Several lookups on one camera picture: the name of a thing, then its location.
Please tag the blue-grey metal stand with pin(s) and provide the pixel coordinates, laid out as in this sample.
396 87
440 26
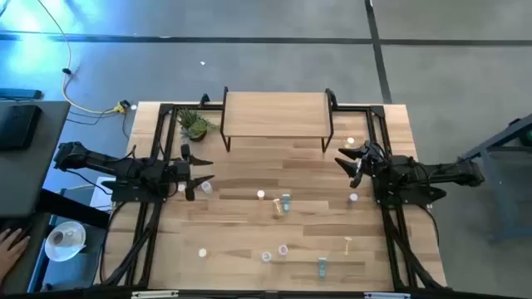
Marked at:
494 187

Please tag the orange pill bottle white cap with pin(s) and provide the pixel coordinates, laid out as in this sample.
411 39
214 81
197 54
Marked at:
202 252
181 187

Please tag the clear bottle blue red capsules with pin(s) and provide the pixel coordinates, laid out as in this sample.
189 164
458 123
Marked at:
266 256

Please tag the potted green succulent plant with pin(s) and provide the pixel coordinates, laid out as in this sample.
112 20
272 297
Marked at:
195 126

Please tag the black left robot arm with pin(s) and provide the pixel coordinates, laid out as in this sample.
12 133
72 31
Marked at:
83 158

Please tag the short blue pill bottle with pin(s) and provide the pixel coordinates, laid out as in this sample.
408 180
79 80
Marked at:
353 197

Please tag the black desk beam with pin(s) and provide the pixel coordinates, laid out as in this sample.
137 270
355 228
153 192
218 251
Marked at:
70 207

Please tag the wooden shelf with black frame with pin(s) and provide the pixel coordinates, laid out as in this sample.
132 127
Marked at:
276 114

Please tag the clear plastic pill bottle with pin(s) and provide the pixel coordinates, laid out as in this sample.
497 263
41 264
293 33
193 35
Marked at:
206 187

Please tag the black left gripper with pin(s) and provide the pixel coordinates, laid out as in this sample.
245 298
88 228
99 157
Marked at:
180 172

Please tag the short orange pill bottle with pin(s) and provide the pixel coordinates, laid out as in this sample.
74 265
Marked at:
260 194

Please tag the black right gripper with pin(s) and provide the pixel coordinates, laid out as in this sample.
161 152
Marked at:
372 164

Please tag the clear bottle pink capsules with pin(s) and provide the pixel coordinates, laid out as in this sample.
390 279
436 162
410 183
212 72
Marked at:
283 249

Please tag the person's hand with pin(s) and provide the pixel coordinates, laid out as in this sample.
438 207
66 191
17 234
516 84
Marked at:
12 249

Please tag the black rectangular device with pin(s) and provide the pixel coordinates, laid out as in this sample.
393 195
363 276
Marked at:
18 126

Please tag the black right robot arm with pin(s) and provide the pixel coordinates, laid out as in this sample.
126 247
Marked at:
436 172

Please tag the white paper sheet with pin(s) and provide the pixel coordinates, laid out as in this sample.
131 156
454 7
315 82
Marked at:
99 195

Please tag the blue pill vial white cap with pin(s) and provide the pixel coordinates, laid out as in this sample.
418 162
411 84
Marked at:
286 202
322 267

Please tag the silver metal bracket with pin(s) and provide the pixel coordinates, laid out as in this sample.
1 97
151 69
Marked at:
154 294
386 295

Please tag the yellow pill vial white cap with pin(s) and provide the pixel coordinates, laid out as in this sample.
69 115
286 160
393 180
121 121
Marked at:
348 245

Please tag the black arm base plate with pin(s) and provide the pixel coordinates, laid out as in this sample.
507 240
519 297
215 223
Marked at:
432 194
124 193

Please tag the dark flat device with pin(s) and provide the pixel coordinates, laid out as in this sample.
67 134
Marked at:
21 94

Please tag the yellow capsule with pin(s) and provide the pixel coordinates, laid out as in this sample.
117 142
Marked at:
277 206

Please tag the black aluminium table frame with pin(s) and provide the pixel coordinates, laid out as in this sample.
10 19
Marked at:
165 110

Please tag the short yellow pill bottle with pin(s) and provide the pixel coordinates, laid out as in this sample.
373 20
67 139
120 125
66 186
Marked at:
350 141

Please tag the dark grey desk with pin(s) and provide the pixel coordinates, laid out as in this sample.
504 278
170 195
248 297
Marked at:
37 174

